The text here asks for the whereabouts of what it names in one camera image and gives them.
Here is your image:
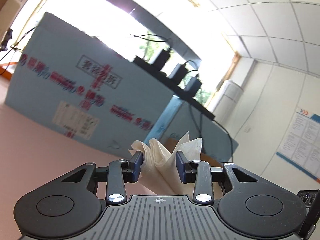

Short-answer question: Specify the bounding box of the black power strip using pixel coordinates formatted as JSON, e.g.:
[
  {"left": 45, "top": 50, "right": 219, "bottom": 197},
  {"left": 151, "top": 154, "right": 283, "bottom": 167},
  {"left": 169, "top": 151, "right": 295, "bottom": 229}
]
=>
[{"left": 132, "top": 55, "right": 216, "bottom": 121}]

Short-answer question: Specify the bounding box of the white paper towel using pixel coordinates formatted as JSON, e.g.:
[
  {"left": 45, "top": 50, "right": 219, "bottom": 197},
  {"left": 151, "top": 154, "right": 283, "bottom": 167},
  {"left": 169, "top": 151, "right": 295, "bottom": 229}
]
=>
[{"left": 129, "top": 131, "right": 203, "bottom": 196}]

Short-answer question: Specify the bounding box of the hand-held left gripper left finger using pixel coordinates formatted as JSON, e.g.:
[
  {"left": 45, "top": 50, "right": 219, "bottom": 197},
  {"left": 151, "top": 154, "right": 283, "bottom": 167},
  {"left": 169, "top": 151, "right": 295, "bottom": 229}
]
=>
[{"left": 61, "top": 151, "right": 145, "bottom": 204}]

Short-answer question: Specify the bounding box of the brown cardboard box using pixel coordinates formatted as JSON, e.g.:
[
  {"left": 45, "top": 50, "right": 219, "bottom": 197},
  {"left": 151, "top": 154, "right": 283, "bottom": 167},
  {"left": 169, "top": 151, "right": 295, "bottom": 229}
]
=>
[{"left": 0, "top": 0, "right": 21, "bottom": 45}]

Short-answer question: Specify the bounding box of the white standing air conditioner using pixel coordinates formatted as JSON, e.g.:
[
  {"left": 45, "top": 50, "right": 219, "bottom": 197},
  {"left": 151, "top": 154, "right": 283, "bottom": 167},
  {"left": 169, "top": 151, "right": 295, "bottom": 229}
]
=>
[{"left": 211, "top": 79, "right": 243, "bottom": 123}]

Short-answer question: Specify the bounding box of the large blue cardboard box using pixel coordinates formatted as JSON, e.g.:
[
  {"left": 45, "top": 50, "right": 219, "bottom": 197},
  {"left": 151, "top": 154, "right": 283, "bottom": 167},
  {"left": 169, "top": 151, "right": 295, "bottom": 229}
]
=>
[{"left": 4, "top": 11, "right": 239, "bottom": 165}]

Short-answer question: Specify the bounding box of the wall poster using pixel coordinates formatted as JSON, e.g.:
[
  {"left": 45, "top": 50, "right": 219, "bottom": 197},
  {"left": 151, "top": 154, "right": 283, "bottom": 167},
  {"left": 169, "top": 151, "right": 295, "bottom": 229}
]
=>
[{"left": 276, "top": 107, "right": 320, "bottom": 180}]

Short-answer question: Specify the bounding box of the black power adapter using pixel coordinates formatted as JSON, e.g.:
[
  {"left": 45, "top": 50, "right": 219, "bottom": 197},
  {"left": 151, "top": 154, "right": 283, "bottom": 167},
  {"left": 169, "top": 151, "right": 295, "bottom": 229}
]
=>
[
  {"left": 149, "top": 47, "right": 173, "bottom": 68},
  {"left": 184, "top": 74, "right": 202, "bottom": 95},
  {"left": 169, "top": 62, "right": 188, "bottom": 81}
]

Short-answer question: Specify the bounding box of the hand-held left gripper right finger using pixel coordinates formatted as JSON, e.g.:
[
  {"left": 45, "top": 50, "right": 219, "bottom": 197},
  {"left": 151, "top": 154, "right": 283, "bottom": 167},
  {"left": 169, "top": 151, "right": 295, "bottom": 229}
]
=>
[{"left": 176, "top": 151, "right": 259, "bottom": 204}]

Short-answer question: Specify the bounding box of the black power strip cable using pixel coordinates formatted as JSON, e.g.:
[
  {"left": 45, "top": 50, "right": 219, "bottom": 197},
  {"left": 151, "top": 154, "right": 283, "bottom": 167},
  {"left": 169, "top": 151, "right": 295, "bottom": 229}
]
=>
[{"left": 187, "top": 104, "right": 236, "bottom": 164}]

